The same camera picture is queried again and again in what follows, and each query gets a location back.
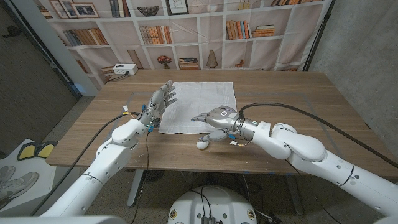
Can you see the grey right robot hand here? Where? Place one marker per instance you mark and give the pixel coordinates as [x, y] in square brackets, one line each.
[224, 118]

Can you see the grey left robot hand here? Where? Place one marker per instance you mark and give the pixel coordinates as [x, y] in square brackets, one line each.
[157, 102]

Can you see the white toy egg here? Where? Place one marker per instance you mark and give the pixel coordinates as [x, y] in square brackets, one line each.
[202, 145]

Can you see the white cloth napkin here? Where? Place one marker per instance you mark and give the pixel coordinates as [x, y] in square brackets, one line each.
[192, 99]

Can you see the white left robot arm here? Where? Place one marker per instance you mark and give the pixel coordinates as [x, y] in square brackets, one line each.
[105, 158]

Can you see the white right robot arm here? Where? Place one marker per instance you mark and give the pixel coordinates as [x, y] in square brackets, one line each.
[311, 149]

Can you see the white power strip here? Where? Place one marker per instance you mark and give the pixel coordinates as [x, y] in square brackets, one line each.
[125, 68]

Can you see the white table leg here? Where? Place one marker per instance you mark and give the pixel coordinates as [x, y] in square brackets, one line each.
[138, 179]

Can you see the printed bookshelf backdrop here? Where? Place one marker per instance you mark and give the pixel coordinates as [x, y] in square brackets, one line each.
[267, 53]

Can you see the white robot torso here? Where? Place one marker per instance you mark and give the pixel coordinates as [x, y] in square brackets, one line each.
[217, 202]

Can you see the grey table leg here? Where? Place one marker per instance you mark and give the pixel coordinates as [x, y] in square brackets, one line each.
[295, 196]

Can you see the black backdrop stand pole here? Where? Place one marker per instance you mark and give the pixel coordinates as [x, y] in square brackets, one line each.
[320, 34]

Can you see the white shoe print floor mat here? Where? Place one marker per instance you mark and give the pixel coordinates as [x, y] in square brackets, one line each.
[21, 186]

